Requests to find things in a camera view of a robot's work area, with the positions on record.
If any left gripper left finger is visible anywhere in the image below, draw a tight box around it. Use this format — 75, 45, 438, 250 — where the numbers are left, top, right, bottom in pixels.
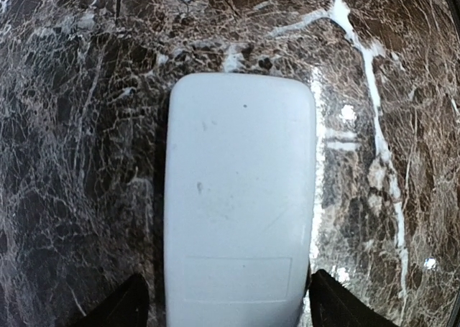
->
77, 273, 150, 327

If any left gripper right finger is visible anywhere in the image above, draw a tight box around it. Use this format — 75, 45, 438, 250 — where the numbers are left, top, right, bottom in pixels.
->
308, 270, 395, 327

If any white remote control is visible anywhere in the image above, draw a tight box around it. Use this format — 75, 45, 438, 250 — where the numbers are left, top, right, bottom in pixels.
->
164, 73, 317, 326

